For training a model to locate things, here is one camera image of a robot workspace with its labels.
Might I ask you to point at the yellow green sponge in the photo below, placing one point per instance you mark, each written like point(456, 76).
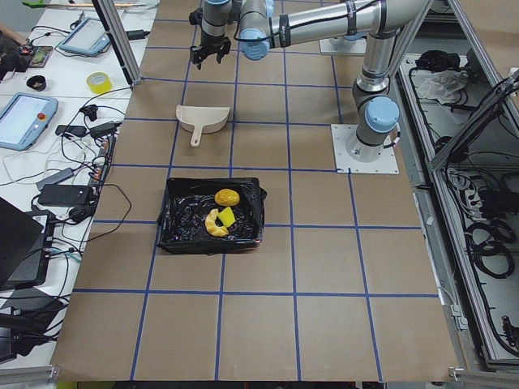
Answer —
point(227, 217)

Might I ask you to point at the black laptop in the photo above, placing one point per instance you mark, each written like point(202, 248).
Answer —
point(26, 239)

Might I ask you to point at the yellow tape roll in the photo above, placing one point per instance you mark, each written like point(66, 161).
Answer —
point(99, 83)

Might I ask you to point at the blue teach pendant far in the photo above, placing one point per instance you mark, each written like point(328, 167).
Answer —
point(88, 39)

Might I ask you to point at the black power adapter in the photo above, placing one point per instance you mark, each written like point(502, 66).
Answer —
point(58, 195)

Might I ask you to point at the toy croissant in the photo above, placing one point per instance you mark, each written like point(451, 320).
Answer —
point(212, 227)

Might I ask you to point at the beige dustpan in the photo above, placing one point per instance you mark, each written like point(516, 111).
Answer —
point(200, 120)

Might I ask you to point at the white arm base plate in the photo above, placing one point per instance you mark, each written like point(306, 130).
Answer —
point(352, 156)

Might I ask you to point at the blue teach pendant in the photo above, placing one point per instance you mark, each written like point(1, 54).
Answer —
point(24, 118)
point(88, 39)

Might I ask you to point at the blue teach pendant near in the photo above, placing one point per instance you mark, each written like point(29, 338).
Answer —
point(24, 118)

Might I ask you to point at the aluminium frame post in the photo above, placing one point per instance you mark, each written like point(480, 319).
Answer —
point(110, 19)

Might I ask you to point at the yellow toy potato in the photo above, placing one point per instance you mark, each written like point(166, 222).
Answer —
point(227, 197)

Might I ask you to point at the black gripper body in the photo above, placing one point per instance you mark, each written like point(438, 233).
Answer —
point(211, 41)

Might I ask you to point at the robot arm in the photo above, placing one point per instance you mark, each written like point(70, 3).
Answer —
point(258, 30)

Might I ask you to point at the white crumpled cloth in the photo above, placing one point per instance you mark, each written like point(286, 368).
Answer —
point(444, 86)

